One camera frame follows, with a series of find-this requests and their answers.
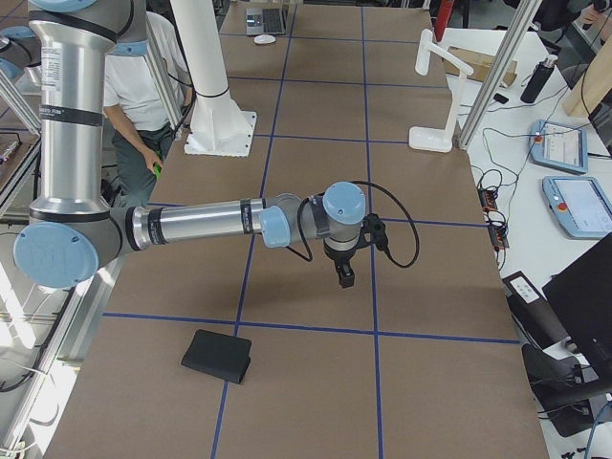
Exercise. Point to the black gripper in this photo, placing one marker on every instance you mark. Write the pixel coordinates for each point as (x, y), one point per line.
(339, 258)

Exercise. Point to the black mouse pad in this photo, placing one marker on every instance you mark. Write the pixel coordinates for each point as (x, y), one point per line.
(219, 355)

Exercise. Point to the white computer mouse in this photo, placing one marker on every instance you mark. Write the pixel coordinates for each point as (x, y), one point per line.
(264, 39)

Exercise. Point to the grey laptop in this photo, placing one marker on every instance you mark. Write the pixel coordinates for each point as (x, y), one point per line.
(266, 21)

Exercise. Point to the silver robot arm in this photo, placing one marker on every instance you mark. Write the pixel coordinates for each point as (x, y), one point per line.
(20, 49)
(72, 231)

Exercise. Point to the white desk lamp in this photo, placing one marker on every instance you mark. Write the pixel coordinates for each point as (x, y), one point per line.
(427, 132)

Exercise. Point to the orange black usb hub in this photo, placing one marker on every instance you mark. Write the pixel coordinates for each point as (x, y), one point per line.
(496, 221)

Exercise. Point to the small black square device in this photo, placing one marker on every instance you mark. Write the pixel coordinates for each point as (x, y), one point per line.
(500, 98)

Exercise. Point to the black monitor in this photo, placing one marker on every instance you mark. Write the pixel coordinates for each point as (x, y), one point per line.
(580, 296)

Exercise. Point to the person in white shirt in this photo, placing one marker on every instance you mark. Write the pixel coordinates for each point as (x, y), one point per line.
(143, 135)

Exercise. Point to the blue teach pendant near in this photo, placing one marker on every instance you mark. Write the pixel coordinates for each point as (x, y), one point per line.
(579, 204)

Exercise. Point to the blue teach pendant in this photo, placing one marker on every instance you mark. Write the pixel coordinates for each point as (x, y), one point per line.
(558, 146)
(579, 204)

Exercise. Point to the cardboard box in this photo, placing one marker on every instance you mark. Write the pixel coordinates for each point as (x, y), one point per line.
(481, 64)

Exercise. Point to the blue teach pendant far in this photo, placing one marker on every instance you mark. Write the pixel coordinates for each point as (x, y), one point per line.
(558, 146)

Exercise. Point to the black water bottle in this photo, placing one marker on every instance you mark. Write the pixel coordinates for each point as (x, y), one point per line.
(539, 78)

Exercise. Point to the red cylinder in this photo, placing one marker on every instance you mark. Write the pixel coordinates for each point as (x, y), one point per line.
(442, 18)

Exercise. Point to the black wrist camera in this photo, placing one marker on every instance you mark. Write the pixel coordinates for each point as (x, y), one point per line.
(373, 232)

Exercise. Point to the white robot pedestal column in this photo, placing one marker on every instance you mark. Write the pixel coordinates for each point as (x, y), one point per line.
(218, 127)

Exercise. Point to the aluminium frame post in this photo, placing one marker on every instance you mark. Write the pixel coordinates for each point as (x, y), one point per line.
(521, 22)

